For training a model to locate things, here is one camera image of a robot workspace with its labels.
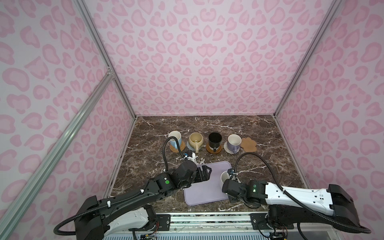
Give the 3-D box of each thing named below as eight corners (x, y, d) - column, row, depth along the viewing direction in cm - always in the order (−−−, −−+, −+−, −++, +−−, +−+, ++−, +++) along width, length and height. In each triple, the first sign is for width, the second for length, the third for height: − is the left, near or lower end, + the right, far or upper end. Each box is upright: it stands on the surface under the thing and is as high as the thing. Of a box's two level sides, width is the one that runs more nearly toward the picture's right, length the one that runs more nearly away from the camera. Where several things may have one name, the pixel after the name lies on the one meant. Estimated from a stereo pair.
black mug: (208, 155, 99) (209, 146, 90) (208, 142, 106) (209, 132, 97) (220, 155, 99) (222, 146, 90) (219, 142, 106) (221, 132, 97)
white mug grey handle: (227, 155, 99) (229, 148, 92) (225, 142, 106) (227, 133, 99) (240, 155, 99) (243, 147, 92) (237, 142, 106) (240, 133, 99)
